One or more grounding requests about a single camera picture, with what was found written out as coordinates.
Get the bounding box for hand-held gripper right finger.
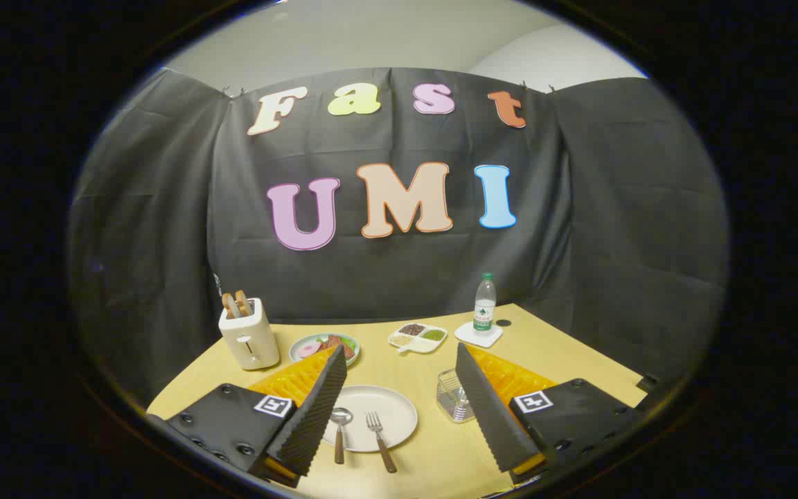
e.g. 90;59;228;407
454;342;649;486

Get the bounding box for cream toaster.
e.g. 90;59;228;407
218;298;281;371

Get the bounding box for white round plate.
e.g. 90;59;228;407
321;385;418;454

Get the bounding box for white square coaster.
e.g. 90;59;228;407
454;321;504;349

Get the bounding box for wooden-handled metal fork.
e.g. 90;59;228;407
366;412;398;474

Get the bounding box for clear plastic water bottle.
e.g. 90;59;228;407
473;272;497;332

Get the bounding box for metal wire cutlery basket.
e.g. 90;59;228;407
436;368;477;423

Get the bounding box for pale green food plate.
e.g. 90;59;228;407
289;333;362;367

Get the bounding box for white divided snack tray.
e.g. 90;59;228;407
387;322;449;354

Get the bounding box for wooden-handled metal spoon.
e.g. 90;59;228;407
330;408;354;465

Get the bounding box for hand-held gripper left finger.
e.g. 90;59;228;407
146;344;348;489

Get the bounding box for brown meat slice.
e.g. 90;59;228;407
321;335;357;360

